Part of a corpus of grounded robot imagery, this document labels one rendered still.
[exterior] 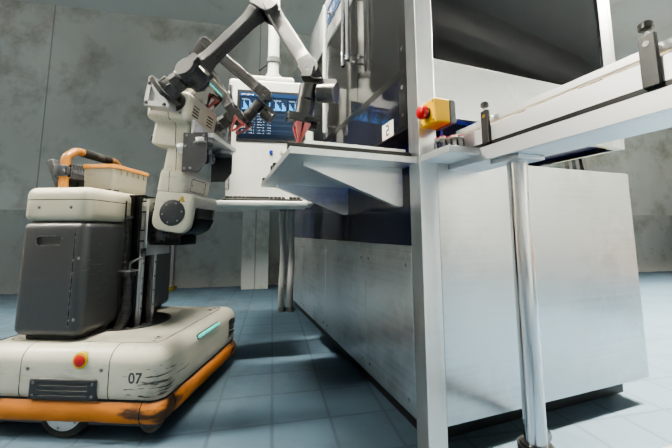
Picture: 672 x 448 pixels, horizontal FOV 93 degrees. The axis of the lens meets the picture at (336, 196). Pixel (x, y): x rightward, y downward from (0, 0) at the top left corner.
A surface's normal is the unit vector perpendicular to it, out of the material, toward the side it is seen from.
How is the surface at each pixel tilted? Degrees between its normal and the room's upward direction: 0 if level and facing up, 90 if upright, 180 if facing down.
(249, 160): 90
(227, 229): 90
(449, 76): 90
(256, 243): 90
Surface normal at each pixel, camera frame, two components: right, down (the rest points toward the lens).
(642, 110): -0.94, -0.04
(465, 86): 0.33, -0.11
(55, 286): -0.07, -0.11
